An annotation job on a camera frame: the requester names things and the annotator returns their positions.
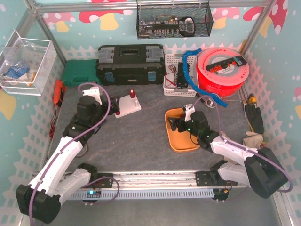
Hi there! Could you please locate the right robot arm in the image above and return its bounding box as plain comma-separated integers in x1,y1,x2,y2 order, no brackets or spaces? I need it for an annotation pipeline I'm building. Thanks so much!
166,104,291,199

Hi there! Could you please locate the red filament spool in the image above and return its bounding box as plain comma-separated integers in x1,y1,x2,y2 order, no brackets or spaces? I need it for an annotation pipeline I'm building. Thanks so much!
196,47,250,97

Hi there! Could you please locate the black terminal strip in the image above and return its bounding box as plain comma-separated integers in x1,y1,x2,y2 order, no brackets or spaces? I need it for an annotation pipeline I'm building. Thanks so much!
206,56,247,73

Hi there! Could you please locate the black mesh wire basket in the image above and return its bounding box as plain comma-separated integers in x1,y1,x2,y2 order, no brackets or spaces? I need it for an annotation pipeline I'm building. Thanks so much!
136,2,213,39

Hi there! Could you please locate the white peg base plate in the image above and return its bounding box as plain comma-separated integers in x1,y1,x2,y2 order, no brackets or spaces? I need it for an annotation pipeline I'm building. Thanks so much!
114,95,142,118

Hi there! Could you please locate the orange multimeter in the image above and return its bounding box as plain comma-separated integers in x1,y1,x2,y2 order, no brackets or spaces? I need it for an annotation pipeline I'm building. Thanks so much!
53,80,66,108

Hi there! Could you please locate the green tool case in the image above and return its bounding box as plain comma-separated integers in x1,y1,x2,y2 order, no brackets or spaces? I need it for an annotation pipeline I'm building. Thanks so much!
62,59,101,87

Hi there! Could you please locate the orange plastic tray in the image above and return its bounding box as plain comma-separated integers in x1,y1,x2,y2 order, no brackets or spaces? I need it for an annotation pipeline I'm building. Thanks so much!
165,108,200,153

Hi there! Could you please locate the black work glove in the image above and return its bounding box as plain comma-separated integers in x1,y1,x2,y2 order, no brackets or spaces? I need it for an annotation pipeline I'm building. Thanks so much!
245,104,264,135

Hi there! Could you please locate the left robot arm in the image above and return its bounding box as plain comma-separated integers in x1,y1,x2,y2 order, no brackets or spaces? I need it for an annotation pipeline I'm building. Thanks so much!
16,83,119,226

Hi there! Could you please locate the brown tape roll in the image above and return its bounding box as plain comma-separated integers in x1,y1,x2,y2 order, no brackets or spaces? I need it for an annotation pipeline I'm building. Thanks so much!
76,144,89,158

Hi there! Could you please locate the beige work glove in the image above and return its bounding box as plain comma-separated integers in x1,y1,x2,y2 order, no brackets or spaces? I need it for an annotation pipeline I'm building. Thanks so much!
242,131,263,149

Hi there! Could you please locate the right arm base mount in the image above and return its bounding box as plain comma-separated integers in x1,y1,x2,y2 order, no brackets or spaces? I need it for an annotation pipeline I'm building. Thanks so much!
195,170,238,186

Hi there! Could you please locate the clear acrylic box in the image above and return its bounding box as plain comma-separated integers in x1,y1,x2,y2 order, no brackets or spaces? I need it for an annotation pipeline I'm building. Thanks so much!
0,31,57,96

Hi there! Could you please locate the grey slotted cable duct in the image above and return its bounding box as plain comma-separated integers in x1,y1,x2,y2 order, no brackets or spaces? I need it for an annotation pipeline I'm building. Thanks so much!
68,188,214,200

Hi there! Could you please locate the black toolbox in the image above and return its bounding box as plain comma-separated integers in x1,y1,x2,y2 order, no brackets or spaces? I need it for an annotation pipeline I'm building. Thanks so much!
95,44,166,86

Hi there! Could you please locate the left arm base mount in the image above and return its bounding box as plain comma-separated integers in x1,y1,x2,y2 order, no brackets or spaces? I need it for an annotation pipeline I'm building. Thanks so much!
88,173,113,189

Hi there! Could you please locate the white plastic basket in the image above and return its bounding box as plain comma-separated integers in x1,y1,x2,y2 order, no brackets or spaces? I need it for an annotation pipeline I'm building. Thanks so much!
163,54,198,97

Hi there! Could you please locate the yellow black screwdriver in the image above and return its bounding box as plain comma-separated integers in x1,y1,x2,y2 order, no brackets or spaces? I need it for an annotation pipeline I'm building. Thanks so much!
243,94,257,105

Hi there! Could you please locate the blue corrugated hose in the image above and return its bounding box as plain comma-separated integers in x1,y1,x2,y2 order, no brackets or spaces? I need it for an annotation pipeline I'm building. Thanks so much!
182,48,228,108

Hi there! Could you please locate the blue white glove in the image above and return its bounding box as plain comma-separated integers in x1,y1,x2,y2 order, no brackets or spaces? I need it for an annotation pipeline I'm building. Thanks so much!
4,62,30,80

